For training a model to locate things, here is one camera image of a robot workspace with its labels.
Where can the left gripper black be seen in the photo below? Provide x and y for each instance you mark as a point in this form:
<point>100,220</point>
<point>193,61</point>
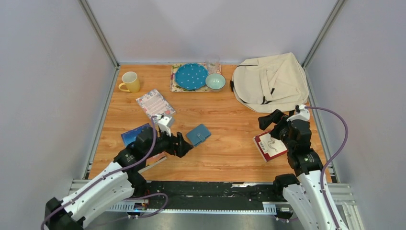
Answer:
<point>180,149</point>

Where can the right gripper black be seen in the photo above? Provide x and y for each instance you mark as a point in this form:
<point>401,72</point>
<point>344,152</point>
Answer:
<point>274,117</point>

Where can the blue leather wallet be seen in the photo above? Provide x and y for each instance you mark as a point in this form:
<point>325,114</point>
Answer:
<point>198,135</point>

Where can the beige canvas backpack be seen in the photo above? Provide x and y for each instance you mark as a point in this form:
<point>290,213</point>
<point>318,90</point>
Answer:
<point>265,84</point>

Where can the blue Jane Eyre book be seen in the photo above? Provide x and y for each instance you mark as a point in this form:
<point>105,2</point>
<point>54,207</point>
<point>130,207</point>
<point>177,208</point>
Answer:
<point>143,139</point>

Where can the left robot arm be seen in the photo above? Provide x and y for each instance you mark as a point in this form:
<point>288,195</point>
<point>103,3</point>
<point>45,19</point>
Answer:
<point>121,179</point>

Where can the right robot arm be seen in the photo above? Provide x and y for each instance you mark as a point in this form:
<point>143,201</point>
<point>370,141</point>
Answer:
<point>306,190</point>

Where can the red white book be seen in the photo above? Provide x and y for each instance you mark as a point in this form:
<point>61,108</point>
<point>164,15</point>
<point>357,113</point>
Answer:
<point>269,147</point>

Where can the floral cover book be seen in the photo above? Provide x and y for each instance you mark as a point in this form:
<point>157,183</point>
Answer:
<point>153,103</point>

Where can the floral tray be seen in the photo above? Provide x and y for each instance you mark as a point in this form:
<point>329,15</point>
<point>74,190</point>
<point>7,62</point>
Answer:
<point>175,87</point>

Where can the light teal bowl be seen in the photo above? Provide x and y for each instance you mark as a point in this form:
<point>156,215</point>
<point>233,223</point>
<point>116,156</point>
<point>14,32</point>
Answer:
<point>215,82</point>

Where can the blue polka dot plate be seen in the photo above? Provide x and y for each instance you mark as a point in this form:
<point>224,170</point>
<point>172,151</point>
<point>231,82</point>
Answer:
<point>191,76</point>

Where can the clear drinking glass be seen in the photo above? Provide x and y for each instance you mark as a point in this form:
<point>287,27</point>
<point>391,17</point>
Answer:
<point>212,63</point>

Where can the yellow mug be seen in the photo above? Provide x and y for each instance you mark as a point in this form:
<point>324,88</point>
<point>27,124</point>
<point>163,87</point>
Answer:
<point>130,82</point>

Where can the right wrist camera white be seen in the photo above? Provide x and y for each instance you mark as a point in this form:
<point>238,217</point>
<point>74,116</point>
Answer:
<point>302,113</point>

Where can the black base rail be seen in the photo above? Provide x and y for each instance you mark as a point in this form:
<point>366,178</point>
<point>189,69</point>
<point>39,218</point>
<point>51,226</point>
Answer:
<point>211,196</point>

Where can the aluminium frame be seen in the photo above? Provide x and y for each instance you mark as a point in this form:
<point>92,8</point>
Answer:
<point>351,210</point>

